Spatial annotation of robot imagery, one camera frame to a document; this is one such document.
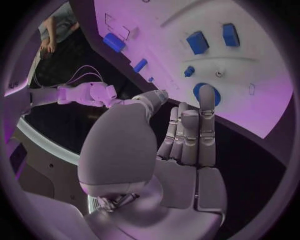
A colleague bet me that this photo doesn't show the blue block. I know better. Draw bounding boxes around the blue block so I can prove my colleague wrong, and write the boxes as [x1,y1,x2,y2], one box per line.
[185,31,210,56]
[221,22,240,48]
[101,32,127,53]

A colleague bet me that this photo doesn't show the blue peg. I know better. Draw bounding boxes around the blue peg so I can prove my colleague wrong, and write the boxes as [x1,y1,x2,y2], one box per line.
[183,65,196,78]

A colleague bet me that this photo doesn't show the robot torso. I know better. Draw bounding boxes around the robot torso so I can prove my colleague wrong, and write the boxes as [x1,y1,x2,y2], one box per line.
[4,110,100,216]

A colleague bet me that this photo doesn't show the white cable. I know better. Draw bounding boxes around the white cable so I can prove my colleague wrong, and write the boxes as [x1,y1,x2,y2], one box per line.
[67,72,103,89]
[68,65,104,89]

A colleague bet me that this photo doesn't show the blue short cylinder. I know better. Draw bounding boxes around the blue short cylinder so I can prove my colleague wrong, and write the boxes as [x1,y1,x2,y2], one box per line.
[132,58,149,74]

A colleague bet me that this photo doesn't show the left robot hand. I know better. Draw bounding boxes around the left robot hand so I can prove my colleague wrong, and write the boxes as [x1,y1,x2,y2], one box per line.
[76,83,229,240]

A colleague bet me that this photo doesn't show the person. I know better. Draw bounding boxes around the person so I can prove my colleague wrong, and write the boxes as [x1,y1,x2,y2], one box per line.
[37,2,80,54]

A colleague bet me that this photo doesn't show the white task board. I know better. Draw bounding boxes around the white task board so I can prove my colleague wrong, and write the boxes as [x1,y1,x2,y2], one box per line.
[70,0,295,140]

